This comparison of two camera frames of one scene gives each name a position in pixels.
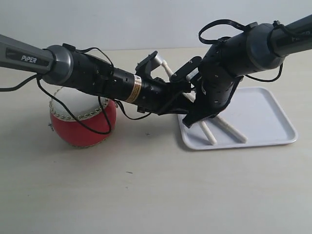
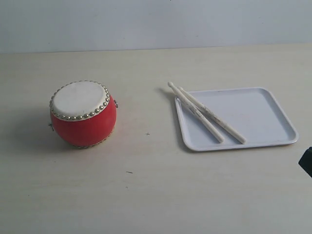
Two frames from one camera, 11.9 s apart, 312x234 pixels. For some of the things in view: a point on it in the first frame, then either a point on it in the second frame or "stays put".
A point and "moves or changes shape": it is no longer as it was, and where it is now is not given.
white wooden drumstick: [205, 127] moves or changes shape
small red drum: [86, 107] stays put
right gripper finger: [199, 111] -> [305, 161]
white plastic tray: [255, 113] stays put
